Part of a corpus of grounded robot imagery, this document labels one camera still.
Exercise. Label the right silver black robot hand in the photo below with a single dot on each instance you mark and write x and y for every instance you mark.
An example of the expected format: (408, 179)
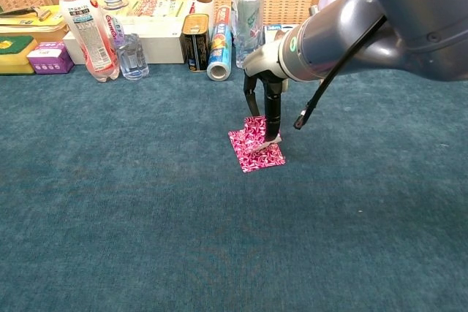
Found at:
(263, 63)

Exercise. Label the pink patterned card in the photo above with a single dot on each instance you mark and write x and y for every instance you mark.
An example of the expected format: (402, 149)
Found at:
(254, 129)
(259, 162)

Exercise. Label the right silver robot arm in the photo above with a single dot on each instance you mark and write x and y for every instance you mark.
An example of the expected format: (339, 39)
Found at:
(420, 16)

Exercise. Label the blue hooks blister pack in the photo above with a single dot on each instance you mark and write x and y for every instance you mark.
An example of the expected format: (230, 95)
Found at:
(272, 29)

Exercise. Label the tall clear bottle white cap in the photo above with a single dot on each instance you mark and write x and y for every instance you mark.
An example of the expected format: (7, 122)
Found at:
(248, 16)

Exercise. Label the black gold tin can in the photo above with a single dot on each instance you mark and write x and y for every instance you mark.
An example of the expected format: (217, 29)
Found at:
(195, 45)

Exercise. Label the white paper roll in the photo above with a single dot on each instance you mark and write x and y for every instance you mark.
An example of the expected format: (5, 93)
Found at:
(204, 10)

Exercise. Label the long white cardboard box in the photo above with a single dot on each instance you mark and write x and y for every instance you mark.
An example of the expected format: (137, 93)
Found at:
(161, 45)

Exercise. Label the yellow green sponge multipack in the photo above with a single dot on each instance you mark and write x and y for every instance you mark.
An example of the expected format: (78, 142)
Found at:
(161, 7)

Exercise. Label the small clear water bottle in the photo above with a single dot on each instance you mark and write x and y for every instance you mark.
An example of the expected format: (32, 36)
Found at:
(133, 60)

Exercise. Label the pink drink bottle black cap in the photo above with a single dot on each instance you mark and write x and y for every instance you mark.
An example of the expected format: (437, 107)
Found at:
(91, 45)

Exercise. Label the small purple box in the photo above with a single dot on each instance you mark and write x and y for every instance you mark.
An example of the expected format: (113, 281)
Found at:
(49, 61)

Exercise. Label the teal carpet table mat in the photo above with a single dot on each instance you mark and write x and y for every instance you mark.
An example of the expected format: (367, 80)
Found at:
(109, 235)

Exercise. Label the yellow carded razor pack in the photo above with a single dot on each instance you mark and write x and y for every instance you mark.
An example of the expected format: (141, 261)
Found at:
(22, 19)

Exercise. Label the green yellow scouring sponge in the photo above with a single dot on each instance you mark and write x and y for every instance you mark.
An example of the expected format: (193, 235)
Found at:
(14, 56)

